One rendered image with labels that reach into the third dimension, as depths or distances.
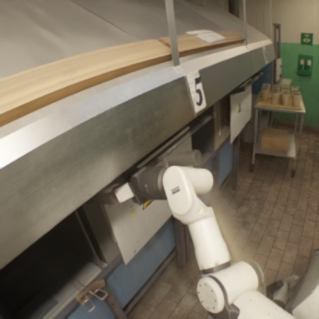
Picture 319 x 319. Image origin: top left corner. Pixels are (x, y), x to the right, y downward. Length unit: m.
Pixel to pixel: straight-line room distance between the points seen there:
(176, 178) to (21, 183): 0.31
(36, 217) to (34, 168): 0.09
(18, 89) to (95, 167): 0.23
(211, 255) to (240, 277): 0.08
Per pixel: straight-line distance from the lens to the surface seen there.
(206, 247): 0.52
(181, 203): 0.51
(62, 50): 0.70
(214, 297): 0.48
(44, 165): 0.45
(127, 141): 0.57
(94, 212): 1.00
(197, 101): 0.84
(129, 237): 1.02
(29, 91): 0.49
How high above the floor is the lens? 1.80
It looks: 30 degrees down
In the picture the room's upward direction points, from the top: 8 degrees counter-clockwise
